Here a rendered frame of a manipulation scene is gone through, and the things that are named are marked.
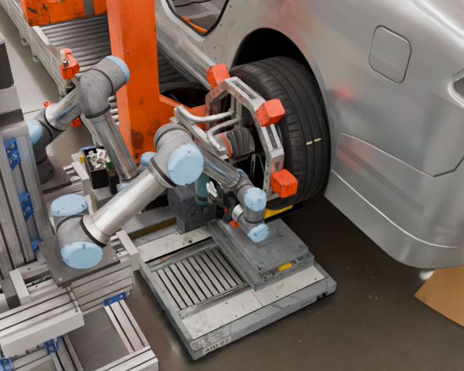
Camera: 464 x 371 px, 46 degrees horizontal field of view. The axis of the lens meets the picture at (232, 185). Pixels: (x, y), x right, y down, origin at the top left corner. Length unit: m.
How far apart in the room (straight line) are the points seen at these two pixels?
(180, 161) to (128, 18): 0.98
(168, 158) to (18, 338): 0.76
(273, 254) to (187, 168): 1.25
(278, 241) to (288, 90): 0.93
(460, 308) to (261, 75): 1.62
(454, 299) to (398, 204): 1.22
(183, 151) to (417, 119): 0.74
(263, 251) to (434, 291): 0.94
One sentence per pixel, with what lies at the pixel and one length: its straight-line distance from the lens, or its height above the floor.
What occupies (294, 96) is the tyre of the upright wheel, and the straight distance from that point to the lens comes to 2.23.
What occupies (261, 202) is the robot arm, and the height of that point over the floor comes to 1.00.
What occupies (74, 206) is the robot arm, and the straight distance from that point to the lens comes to 1.84.
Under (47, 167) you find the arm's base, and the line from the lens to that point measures 2.33.
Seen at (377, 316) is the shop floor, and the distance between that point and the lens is 2.95.
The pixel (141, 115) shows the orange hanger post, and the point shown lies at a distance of 2.68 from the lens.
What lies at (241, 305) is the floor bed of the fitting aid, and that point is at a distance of 2.76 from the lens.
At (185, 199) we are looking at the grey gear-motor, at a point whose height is 0.40.
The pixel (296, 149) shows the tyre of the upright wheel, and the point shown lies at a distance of 2.18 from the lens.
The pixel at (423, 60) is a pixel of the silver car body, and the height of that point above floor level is 1.51.
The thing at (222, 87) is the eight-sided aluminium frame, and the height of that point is 1.08.
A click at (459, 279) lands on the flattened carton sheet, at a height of 0.01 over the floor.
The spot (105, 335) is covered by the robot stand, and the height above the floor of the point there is 0.21.
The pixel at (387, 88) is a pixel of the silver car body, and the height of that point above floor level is 1.36.
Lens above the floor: 2.24
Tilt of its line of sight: 39 degrees down
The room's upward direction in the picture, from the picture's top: 3 degrees clockwise
